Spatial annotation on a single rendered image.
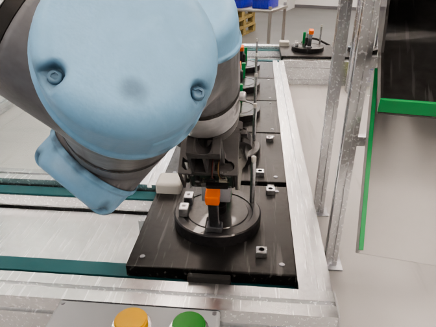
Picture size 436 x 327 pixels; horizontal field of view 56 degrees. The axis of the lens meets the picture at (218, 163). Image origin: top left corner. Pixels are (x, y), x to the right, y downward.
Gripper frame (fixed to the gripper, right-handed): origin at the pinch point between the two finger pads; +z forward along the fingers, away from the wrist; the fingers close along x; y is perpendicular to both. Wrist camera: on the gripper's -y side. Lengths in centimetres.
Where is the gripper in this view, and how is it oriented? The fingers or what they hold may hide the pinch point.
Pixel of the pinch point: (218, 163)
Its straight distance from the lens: 63.9
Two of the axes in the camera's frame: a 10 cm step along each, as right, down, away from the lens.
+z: 0.6, 3.9, 9.2
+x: 10.0, 0.4, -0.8
